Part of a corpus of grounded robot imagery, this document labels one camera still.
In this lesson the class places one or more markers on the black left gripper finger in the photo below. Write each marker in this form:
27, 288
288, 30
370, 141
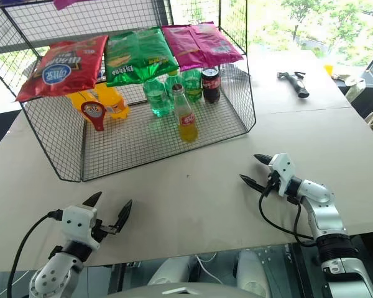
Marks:
93, 200
124, 217

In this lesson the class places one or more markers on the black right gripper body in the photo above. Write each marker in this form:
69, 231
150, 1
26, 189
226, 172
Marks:
273, 183

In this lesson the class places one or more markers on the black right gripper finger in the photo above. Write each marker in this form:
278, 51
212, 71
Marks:
264, 158
251, 183

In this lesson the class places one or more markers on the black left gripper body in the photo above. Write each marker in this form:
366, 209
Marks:
98, 231

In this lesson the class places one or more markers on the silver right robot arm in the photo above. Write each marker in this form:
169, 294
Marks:
326, 214

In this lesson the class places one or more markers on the glass bottle of orange soda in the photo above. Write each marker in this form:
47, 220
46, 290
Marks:
188, 119

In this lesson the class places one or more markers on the dark cola plastic bottle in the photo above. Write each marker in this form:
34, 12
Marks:
210, 85

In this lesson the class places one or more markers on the large orange soda plastic bottle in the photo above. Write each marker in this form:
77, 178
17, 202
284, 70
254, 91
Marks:
113, 101

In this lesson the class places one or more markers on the green plastic soda bottle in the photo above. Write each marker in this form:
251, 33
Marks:
192, 85
157, 99
172, 81

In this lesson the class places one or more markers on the grey rounded robot leg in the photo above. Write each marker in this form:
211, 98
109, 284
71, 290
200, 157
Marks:
169, 271
251, 273

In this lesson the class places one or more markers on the grey robot torso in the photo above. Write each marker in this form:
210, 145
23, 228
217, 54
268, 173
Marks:
174, 291

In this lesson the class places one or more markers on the small yellow cup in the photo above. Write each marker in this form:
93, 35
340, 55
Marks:
328, 69

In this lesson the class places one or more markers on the beige crumpled cloth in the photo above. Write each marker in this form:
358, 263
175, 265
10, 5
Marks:
351, 82

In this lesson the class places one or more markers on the pink chips bag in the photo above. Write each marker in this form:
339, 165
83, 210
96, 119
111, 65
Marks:
216, 46

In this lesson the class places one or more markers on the red chips bag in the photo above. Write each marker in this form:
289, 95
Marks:
65, 69

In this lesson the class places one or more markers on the magenta chips bag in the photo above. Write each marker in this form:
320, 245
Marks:
181, 46

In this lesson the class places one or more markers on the green chips bag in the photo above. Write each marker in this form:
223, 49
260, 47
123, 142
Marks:
136, 52

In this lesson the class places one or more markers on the purple snack bag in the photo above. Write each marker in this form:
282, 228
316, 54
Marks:
66, 3

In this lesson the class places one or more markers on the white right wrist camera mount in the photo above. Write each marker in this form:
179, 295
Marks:
283, 169

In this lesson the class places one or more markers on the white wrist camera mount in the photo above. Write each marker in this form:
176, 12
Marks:
283, 169
79, 223

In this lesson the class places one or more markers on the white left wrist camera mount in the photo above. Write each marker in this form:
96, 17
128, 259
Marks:
79, 223

